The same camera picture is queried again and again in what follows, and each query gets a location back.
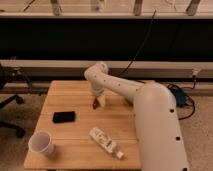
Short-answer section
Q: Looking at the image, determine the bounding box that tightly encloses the red pepper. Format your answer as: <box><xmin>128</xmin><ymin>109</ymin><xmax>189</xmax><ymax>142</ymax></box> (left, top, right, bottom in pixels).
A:
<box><xmin>92</xmin><ymin>98</ymin><xmax>99</xmax><ymax>109</ymax></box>

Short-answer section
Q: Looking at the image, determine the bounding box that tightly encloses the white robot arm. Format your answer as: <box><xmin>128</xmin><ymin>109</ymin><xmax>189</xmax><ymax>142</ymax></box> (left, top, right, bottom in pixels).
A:
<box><xmin>84</xmin><ymin>62</ymin><xmax>190</xmax><ymax>171</ymax></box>

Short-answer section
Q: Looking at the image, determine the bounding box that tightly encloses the clear plastic bottle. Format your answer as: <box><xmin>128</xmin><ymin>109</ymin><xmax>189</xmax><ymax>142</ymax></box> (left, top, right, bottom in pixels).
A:
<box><xmin>89</xmin><ymin>127</ymin><xmax>124</xmax><ymax>160</ymax></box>

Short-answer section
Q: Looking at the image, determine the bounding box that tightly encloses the black smartphone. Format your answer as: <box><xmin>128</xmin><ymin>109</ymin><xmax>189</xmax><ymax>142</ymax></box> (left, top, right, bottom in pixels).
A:
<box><xmin>52</xmin><ymin>111</ymin><xmax>76</xmax><ymax>123</ymax></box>

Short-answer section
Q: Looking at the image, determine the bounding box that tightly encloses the black office chair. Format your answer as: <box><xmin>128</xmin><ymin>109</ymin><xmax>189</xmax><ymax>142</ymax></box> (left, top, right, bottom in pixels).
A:
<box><xmin>0</xmin><ymin>63</ymin><xmax>26</xmax><ymax>138</ymax></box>

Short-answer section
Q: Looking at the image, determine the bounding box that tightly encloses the black floor cable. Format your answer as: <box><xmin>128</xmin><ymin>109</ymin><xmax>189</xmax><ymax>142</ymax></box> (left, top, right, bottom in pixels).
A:
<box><xmin>166</xmin><ymin>78</ymin><xmax>198</xmax><ymax>121</ymax></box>

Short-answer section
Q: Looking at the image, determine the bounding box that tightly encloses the black hanging cable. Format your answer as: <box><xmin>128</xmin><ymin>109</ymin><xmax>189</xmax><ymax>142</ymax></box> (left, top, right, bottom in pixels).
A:
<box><xmin>119</xmin><ymin>9</ymin><xmax>157</xmax><ymax>77</ymax></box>

